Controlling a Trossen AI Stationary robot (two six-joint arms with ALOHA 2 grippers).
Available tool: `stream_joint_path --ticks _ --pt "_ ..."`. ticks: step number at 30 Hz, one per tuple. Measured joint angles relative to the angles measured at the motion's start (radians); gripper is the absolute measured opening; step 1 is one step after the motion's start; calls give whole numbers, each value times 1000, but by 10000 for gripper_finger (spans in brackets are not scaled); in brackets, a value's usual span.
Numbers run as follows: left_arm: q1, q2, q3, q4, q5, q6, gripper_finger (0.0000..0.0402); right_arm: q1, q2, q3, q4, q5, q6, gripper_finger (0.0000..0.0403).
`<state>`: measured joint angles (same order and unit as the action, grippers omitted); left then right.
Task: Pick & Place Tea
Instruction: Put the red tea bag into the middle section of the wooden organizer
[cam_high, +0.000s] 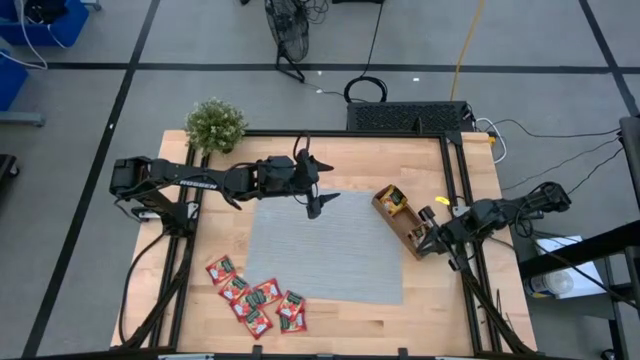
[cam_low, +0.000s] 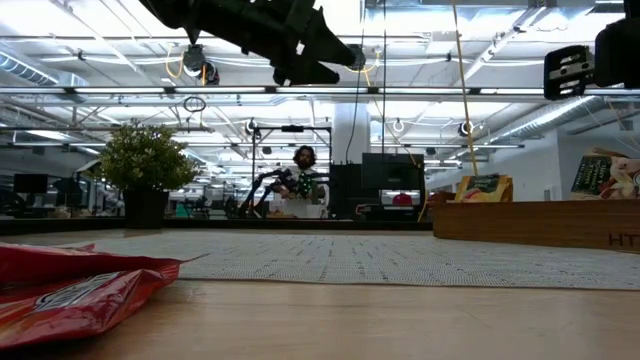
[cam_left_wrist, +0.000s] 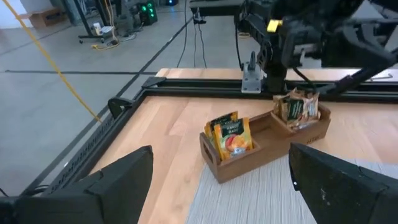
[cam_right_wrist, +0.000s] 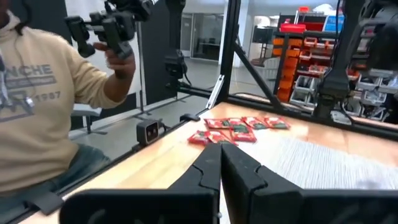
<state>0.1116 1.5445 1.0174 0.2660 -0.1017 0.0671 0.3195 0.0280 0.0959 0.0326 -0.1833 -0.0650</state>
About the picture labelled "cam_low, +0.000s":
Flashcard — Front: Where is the black aluminium table frame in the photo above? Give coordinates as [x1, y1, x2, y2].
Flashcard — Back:
[0, 215, 434, 232]

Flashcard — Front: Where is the white square column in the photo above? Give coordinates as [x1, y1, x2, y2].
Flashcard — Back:
[332, 102, 372, 165]

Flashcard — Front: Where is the green plant in black pot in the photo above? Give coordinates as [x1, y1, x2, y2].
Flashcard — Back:
[94, 123, 201, 230]

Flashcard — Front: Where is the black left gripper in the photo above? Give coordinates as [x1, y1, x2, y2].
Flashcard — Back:
[139, 0, 357, 86]

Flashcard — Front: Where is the black computer monitor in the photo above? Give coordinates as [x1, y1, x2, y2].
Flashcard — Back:
[361, 152, 426, 192]

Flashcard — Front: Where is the wooden tea organizer box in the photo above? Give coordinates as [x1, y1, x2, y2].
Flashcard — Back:
[430, 192, 640, 254]

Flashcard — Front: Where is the black tall box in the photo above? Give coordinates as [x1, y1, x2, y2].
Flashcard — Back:
[328, 163, 364, 220]

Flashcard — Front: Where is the red tea packet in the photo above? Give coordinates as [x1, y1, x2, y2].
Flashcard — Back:
[0, 264, 182, 350]
[0, 242, 209, 287]

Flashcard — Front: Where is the small black monitor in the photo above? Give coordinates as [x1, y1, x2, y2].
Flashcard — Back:
[12, 173, 50, 195]

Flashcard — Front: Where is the person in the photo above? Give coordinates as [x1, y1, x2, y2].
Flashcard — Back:
[279, 144, 330, 220]

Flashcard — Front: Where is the yellow power cable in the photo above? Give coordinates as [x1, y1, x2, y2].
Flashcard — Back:
[451, 0, 481, 177]

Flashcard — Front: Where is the background black rig frame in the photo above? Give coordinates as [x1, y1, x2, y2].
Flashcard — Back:
[251, 124, 333, 220]

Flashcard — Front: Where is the beige vanilla cinnamon tea packet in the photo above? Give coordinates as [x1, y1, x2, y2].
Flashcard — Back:
[570, 146, 640, 202]

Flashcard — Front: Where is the grey woven placemat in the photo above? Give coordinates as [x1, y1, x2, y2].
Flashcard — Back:
[64, 230, 640, 291]

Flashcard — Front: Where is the black ceiling cord reel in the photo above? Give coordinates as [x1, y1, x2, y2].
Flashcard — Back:
[182, 43, 221, 86]
[347, 43, 368, 72]

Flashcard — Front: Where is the yellow tea packet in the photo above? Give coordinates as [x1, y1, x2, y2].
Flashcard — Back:
[453, 173, 515, 204]

